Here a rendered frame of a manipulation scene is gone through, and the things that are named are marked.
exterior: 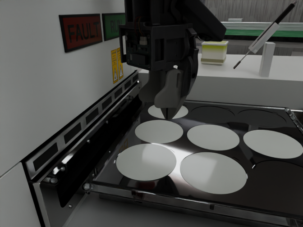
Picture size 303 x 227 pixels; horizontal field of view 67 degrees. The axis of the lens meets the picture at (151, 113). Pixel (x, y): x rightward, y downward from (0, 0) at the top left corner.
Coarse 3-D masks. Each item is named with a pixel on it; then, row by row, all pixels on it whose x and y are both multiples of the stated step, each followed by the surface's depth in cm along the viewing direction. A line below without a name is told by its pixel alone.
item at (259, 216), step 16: (96, 192) 32; (112, 192) 31; (128, 192) 31; (144, 192) 31; (192, 208) 29; (208, 208) 29; (224, 208) 28; (240, 208) 28; (272, 224) 27; (288, 224) 26
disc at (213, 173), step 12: (192, 156) 39; (204, 156) 39; (216, 156) 39; (180, 168) 36; (192, 168) 36; (204, 168) 36; (216, 168) 36; (228, 168) 36; (240, 168) 36; (192, 180) 33; (204, 180) 33; (216, 180) 33; (228, 180) 33; (240, 180) 33; (216, 192) 31; (228, 192) 31
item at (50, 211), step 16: (128, 96) 55; (112, 112) 47; (96, 128) 40; (128, 128) 58; (80, 144) 35; (112, 144) 48; (64, 160) 32; (96, 160) 43; (48, 176) 29; (80, 176) 39; (32, 192) 28; (48, 192) 29; (80, 192) 37; (48, 208) 29; (64, 208) 33; (48, 224) 30
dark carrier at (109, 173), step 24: (144, 120) 52; (168, 120) 51; (192, 120) 51; (216, 120) 51; (240, 120) 51; (264, 120) 51; (288, 120) 51; (120, 144) 43; (168, 144) 42; (192, 144) 42; (240, 144) 42; (264, 168) 36; (288, 168) 36; (168, 192) 31; (192, 192) 31; (240, 192) 31; (264, 192) 31; (288, 192) 31
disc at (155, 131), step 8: (152, 120) 52; (160, 120) 52; (136, 128) 48; (144, 128) 48; (152, 128) 48; (160, 128) 48; (168, 128) 48; (176, 128) 48; (144, 136) 45; (152, 136) 45; (160, 136) 45; (168, 136) 45; (176, 136) 45
